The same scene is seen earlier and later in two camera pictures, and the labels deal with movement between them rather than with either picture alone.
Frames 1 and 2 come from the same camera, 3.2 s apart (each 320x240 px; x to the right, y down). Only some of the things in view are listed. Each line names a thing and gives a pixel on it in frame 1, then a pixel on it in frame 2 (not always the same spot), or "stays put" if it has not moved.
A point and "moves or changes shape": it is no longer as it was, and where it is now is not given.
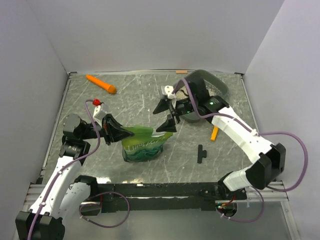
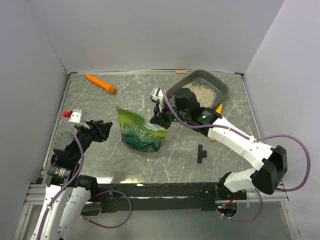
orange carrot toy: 101,84 stays put
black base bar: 165,197 stays put
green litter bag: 143,145 moves or changes shape
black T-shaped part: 201,153 stays put
